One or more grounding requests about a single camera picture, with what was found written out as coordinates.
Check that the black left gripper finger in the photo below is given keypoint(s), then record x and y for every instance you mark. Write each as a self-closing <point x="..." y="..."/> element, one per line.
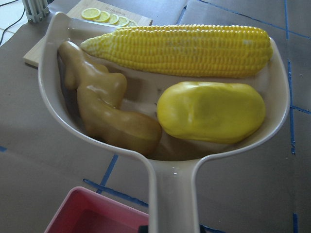
<point x="143" y="229"/>

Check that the beige plastic dustpan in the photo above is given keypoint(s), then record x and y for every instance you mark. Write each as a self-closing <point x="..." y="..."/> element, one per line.
<point x="173" y="166"/>

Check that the yellow toy potato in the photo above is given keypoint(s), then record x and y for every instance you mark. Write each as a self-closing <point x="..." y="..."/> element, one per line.
<point x="223" y="113"/>

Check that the brown toy ginger root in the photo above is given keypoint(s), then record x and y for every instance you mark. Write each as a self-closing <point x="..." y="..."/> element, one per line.
<point x="99" y="95"/>

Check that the yellow toy corn cob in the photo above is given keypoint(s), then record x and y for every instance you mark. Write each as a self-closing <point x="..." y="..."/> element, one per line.
<point x="186" y="50"/>

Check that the pink plastic bin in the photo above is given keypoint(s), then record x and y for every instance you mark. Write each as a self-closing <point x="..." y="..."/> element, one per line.
<point x="85" y="211"/>

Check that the lemon slice nearest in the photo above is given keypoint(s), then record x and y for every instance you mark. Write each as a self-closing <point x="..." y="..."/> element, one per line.
<point x="131" y="23"/>

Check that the lemon slice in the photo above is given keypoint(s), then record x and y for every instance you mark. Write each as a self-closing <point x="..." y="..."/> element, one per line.
<point x="131" y="23"/>
<point x="90" y="13"/>
<point x="103" y="17"/>
<point x="123" y="21"/>
<point x="113" y="19"/>

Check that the lemon slice middle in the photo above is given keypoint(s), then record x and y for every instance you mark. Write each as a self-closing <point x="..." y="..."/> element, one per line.
<point x="113" y="19"/>

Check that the bamboo cutting board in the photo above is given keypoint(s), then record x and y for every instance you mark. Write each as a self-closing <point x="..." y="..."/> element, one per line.
<point x="71" y="26"/>

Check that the lemon slice farthest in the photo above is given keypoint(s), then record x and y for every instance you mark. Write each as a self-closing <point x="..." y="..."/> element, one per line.
<point x="90" y="13"/>

